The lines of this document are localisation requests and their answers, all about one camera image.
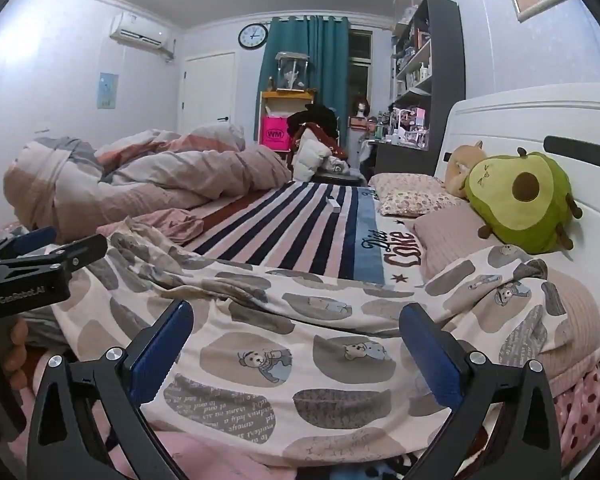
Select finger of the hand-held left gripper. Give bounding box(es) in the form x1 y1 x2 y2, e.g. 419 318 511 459
0 233 109 282
0 226 58 262

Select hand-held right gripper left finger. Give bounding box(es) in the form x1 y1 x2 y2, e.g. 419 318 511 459
26 300 196 480

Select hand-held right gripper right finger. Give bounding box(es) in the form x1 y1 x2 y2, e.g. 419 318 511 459
398 302 565 480

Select cream bear print pants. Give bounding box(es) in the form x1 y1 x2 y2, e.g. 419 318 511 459
50 217 566 468

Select person's left hand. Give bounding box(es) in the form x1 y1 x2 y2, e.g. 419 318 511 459
0 317 31 388

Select pink cloth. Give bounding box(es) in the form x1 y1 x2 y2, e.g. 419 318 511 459
130 207 206 247

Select pink pillow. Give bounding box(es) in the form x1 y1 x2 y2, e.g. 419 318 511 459
412 204 600 382

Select floral pillow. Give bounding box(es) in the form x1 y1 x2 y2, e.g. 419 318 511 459
369 172 468 218

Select pink dotted bed sheet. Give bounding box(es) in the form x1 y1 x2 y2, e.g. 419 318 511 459
552 360 600 463

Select avocado plush toy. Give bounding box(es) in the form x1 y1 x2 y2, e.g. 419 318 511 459
465 147 583 256

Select striped blanket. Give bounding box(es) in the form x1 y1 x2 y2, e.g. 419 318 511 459
180 180 431 291

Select tan dog plush toy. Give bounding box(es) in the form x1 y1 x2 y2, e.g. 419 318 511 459
445 141 488 198

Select dark cluttered desk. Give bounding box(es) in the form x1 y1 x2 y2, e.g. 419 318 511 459
370 105 443 177

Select white door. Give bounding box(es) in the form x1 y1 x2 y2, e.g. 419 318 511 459
180 50 238 133

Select white air conditioner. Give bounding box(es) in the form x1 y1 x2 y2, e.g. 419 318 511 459
109 11 176 62

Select white cushion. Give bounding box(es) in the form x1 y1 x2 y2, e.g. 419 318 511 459
292 127 332 182

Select pink bag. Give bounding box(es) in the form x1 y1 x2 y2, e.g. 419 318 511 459
260 115 292 150

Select white headboard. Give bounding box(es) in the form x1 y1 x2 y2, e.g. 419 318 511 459
432 82 600 361

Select pile of dark clothes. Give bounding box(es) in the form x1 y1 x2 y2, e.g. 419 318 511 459
287 104 341 145

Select yellow shelf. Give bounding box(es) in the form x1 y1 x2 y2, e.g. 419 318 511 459
257 89 317 150

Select glass display case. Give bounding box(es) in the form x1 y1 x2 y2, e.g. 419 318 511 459
275 51 311 93

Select dark bookshelf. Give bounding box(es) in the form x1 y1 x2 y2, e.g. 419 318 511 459
390 0 466 181

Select window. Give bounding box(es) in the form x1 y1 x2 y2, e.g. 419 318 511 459
347 30 374 96

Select teal curtain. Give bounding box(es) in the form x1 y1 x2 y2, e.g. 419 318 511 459
256 15 351 147

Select small blue wall poster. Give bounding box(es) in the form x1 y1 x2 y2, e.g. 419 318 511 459
97 72 120 110

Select black wall clock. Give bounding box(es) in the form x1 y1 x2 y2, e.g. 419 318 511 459
238 23 269 51

